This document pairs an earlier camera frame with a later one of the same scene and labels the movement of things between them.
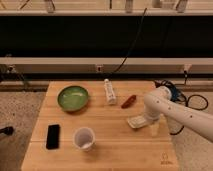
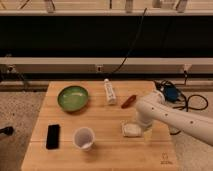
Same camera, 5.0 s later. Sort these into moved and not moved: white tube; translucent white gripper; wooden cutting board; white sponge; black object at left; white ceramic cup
Moved: translucent white gripper; white sponge
Not moved: white tube; white ceramic cup; wooden cutting board; black object at left
